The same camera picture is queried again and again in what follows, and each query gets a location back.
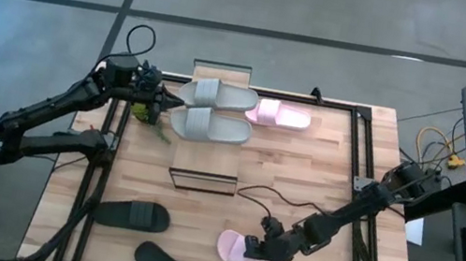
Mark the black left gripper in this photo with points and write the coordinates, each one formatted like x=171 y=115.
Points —
x=139 y=96

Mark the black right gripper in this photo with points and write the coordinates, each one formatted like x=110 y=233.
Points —
x=285 y=243

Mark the grey rubber slide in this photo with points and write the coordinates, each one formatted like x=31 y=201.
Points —
x=234 y=97
x=228 y=130

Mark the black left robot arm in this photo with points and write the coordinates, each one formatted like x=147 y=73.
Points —
x=52 y=102

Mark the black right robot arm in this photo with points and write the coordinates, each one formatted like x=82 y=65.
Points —
x=358 y=203

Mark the small potted green plant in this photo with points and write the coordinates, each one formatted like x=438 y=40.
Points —
x=140 y=111

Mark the white paper sheet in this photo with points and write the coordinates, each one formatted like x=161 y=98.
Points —
x=414 y=232

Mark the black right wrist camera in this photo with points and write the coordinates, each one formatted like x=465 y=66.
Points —
x=272 y=228

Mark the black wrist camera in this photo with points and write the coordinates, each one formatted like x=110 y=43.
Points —
x=150 y=76
x=272 y=228

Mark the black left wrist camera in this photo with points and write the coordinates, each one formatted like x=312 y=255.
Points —
x=150 y=76

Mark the wooden shelf black metal frame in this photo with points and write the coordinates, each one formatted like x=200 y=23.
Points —
x=206 y=159

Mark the black aluminium table frame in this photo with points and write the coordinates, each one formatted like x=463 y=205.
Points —
x=337 y=105

